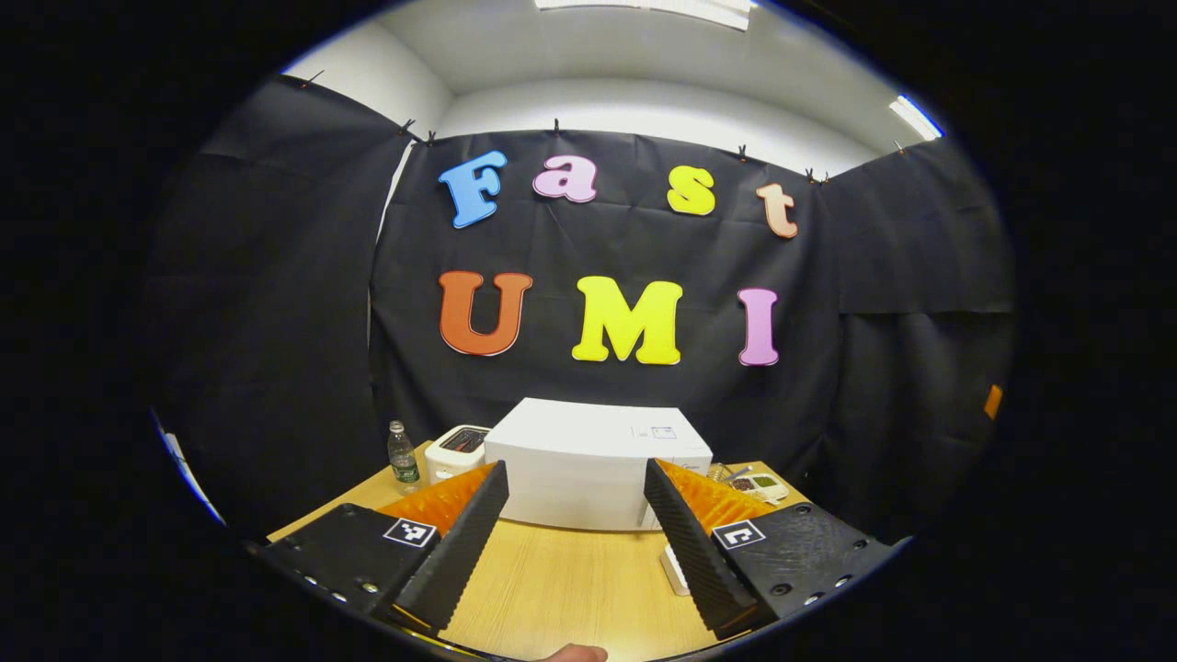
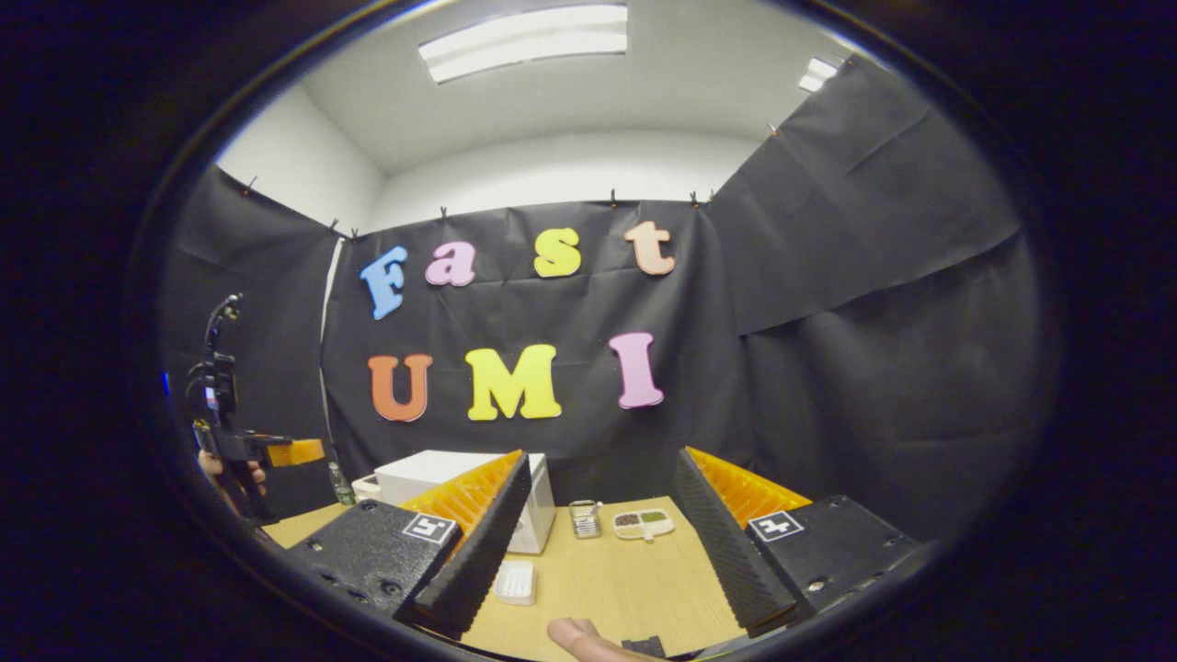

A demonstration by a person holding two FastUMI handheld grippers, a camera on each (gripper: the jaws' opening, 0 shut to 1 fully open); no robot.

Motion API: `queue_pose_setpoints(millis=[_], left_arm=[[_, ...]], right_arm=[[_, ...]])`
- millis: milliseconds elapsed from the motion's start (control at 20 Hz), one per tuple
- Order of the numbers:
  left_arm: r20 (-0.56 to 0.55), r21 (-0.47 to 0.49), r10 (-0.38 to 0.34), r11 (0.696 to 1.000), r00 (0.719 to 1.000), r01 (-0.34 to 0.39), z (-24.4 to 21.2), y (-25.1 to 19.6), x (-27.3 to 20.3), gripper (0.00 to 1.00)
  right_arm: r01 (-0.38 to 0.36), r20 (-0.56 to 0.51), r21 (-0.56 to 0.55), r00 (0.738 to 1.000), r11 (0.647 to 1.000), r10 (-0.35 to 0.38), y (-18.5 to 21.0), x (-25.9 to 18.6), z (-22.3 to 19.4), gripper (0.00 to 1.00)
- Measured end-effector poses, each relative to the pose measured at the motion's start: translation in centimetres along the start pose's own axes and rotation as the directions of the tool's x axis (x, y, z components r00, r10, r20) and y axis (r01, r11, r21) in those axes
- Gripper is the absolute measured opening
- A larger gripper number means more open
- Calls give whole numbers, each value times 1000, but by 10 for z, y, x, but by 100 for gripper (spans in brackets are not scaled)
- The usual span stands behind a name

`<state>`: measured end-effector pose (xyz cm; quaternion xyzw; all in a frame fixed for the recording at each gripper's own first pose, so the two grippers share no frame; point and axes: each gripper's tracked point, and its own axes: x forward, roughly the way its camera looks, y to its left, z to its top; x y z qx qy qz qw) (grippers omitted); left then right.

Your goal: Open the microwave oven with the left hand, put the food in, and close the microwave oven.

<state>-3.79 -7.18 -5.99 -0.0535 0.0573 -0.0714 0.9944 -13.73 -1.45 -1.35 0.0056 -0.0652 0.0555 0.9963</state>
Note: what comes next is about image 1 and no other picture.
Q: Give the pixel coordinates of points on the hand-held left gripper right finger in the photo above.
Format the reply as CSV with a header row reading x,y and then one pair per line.
x,y
699,552

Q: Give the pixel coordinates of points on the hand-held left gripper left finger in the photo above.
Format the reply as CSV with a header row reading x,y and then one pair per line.
x,y
460,552

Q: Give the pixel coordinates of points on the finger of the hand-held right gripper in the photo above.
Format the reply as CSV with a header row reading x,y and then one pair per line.
x,y
993,402

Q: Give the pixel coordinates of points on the white microwave oven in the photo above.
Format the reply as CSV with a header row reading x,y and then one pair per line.
x,y
588,460

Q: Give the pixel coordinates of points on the small white ridged tray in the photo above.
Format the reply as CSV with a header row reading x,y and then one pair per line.
x,y
674,568

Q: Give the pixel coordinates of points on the white divided grain dish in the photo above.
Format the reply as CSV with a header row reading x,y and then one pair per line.
x,y
761,484

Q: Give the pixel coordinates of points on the white toaster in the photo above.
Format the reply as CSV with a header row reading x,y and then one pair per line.
x,y
455,450

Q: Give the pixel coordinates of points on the clear bottle green label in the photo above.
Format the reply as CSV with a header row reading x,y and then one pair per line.
x,y
403,460

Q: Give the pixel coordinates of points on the small ceiling light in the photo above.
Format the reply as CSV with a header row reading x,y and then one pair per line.
x,y
915,117

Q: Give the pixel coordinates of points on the long ceiling light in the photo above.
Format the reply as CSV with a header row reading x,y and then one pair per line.
x,y
662,9

